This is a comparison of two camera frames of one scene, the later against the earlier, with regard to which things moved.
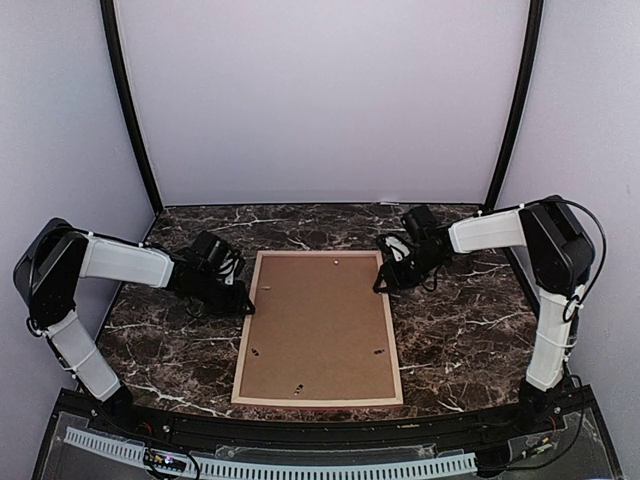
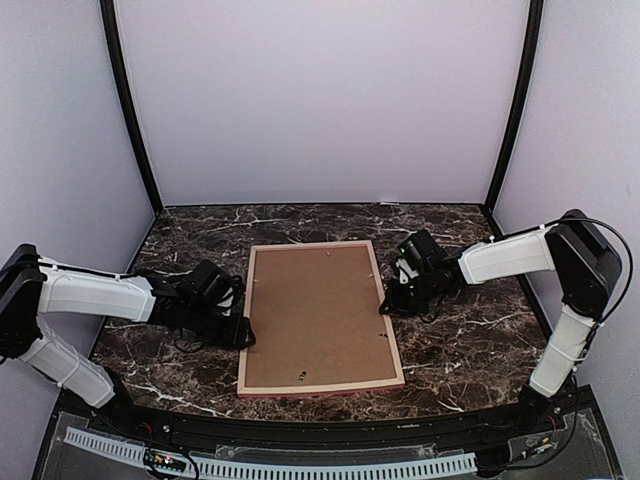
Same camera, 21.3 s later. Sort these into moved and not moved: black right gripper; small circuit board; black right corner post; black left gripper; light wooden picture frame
Moved: black left gripper; light wooden picture frame; black right gripper
Not moved: small circuit board; black right corner post
